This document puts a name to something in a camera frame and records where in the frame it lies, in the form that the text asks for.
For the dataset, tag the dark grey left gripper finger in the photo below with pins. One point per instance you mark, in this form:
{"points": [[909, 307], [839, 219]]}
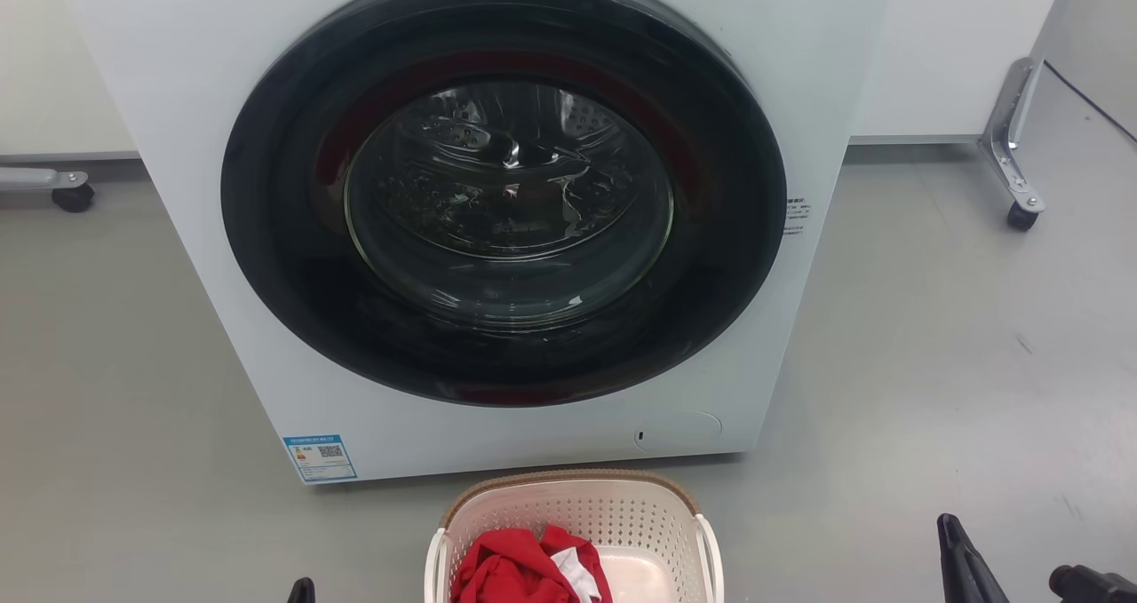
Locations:
{"points": [[302, 591]]}

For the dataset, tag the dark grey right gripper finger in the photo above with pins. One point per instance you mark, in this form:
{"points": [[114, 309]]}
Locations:
{"points": [[1097, 587], [968, 572]]}

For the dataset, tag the white perforated laundry basket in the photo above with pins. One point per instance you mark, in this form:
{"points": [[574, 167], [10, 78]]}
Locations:
{"points": [[613, 510]]}

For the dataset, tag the blue energy label sticker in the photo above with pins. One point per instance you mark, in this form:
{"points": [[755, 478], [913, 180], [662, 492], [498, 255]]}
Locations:
{"points": [[320, 457]]}

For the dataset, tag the red garment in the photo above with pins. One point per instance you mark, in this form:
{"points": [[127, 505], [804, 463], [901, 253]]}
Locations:
{"points": [[502, 572]]}

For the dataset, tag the white garment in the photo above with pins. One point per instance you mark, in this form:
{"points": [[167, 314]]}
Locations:
{"points": [[579, 575]]}

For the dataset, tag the white round filter cover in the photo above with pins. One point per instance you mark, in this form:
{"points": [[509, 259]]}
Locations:
{"points": [[682, 430]]}

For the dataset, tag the black round washing machine door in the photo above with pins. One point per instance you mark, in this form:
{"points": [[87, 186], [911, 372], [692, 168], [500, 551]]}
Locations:
{"points": [[284, 248]]}

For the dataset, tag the black caster wheel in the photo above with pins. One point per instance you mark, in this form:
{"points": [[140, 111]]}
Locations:
{"points": [[73, 198], [1022, 217]]}

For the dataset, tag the white front-load washing machine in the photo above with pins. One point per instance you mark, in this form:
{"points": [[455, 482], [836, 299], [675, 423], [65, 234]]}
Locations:
{"points": [[195, 230]]}

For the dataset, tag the small printed text sticker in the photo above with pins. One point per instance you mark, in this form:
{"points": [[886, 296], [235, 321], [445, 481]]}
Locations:
{"points": [[798, 216]]}

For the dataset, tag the grey horizontal stand leg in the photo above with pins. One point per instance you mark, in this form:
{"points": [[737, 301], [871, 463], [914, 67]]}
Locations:
{"points": [[31, 178]]}

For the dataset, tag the silver angled metal stand frame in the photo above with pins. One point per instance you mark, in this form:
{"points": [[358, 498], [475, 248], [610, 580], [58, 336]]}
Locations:
{"points": [[1008, 132]]}

